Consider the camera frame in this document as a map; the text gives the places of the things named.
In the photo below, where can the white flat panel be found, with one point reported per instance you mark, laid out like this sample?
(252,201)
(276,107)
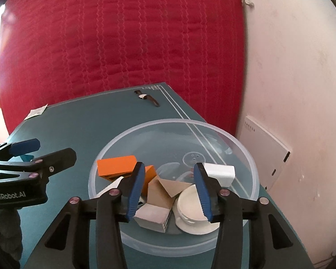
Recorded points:
(263,148)

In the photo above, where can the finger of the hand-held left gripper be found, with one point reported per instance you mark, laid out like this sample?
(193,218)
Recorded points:
(25,145)
(58,158)

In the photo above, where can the person's left hand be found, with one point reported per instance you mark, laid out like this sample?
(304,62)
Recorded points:
(9,229)

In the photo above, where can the white round disc block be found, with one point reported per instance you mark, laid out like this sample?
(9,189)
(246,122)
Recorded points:
(189,210)

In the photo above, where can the white rounded block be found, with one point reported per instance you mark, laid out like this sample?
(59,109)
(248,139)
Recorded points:
(221,172)

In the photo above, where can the clear plastic basin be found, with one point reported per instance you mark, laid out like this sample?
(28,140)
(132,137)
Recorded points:
(168,140)

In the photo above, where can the blue wooden block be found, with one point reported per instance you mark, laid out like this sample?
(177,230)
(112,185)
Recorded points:
(26,157)

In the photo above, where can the red quilted mattress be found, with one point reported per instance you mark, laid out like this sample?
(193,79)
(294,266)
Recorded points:
(114,33)

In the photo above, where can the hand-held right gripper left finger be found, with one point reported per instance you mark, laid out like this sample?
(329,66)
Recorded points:
(135,193)

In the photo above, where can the black wristwatch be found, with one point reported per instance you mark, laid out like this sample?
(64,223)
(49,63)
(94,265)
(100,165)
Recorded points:
(149,99)

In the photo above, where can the plain orange wooden block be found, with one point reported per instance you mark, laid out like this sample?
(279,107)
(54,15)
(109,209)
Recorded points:
(114,166)

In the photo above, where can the tan triangular wooden block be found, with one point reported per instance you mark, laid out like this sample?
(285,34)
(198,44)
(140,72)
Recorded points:
(179,187)

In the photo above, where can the orange black-striped wedge block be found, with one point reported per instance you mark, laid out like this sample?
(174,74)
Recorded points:
(149,178)

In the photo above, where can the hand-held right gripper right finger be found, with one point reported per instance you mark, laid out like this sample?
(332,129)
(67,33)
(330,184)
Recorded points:
(203,193)

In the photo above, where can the white rectangular block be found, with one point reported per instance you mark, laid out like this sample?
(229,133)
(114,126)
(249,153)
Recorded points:
(151,215)

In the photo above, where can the printed paper sheet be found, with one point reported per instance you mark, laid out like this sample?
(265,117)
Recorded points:
(35,112)

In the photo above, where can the brown wooden block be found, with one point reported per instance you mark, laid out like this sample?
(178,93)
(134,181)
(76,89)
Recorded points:
(156,196)

